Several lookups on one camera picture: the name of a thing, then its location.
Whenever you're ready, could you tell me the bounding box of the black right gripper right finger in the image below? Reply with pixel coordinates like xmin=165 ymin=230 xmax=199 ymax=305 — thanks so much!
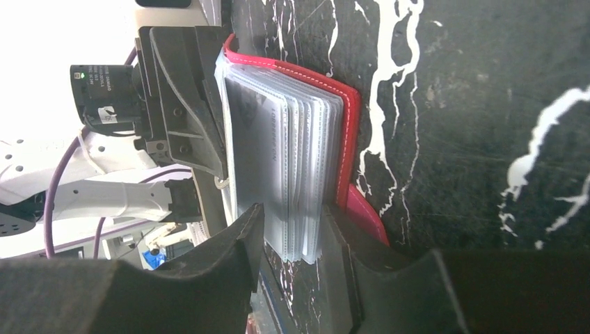
xmin=321 ymin=205 xmax=589 ymax=333

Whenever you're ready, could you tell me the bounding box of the silver card in sleeve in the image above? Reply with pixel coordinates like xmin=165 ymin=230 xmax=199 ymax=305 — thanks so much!
xmin=225 ymin=74 xmax=289 ymax=257

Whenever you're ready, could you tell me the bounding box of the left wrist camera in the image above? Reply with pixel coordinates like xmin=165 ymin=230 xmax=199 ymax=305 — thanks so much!
xmin=134 ymin=0 xmax=222 ymax=29

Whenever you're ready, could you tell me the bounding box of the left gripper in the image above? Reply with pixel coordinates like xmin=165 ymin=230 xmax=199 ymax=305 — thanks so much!
xmin=70 ymin=26 xmax=229 ymax=180

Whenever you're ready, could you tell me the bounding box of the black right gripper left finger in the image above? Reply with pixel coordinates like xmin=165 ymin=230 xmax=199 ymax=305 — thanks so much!
xmin=1 ymin=203 xmax=265 ymax=333

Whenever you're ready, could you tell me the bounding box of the red leather card holder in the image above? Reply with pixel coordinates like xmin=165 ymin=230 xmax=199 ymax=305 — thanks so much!
xmin=214 ymin=34 xmax=388 ymax=263

